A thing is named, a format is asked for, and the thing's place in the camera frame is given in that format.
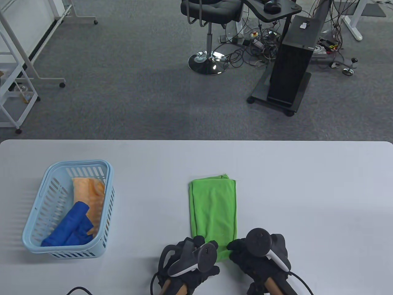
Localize person's right hand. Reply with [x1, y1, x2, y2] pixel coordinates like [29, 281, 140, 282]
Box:
[227, 234, 291, 295]

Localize person's left hand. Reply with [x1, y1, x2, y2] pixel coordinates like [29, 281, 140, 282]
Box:
[158, 236, 220, 295]

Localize green rectangular towel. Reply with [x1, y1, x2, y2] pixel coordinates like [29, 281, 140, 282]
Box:
[188, 174, 237, 263]

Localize blue towel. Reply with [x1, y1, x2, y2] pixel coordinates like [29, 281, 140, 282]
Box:
[41, 201, 94, 247]

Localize orange towel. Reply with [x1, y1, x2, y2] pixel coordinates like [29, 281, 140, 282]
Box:
[72, 177, 106, 235]

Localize person's left forearm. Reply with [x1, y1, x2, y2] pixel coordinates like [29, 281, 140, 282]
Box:
[161, 278, 188, 295]

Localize person's right forearm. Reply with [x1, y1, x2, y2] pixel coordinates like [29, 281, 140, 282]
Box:
[266, 277, 289, 295]

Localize light blue plastic basket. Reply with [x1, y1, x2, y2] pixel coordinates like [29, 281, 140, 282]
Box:
[21, 159, 115, 258]

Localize black computer tower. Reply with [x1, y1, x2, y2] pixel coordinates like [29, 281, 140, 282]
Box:
[267, 15, 323, 108]

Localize small metal stand black knob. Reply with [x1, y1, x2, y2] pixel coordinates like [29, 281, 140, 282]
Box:
[330, 57, 359, 76]

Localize white power strip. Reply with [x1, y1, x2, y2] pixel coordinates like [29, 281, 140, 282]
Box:
[219, 34, 246, 46]

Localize black rolling desk stand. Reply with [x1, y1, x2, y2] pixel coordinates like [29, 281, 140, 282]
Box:
[243, 0, 312, 116]

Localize black office chair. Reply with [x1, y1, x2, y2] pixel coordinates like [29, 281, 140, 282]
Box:
[181, 0, 243, 76]

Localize black desk column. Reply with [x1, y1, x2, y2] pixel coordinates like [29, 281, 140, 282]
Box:
[309, 0, 333, 34]

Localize white wheeled rack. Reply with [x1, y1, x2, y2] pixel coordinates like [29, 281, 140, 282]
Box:
[0, 29, 41, 134]

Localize white desk leg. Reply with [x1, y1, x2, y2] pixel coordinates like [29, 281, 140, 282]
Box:
[341, 0, 369, 41]

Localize white whiteboard stand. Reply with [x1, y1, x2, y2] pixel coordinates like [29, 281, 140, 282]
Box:
[0, 0, 99, 89]

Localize dark floor mat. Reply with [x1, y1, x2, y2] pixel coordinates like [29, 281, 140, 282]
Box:
[360, 1, 387, 18]

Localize black round controller white handle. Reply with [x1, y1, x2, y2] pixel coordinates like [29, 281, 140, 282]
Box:
[167, 242, 219, 277]
[246, 228, 290, 272]

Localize black glove cable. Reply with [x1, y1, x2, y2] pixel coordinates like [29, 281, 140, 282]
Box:
[287, 270, 314, 295]
[150, 246, 175, 295]

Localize tangled black floor cables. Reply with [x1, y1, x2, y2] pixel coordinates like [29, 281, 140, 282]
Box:
[219, 18, 281, 69]

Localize tangled coloured wires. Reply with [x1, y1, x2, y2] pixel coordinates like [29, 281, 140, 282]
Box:
[302, 0, 349, 54]

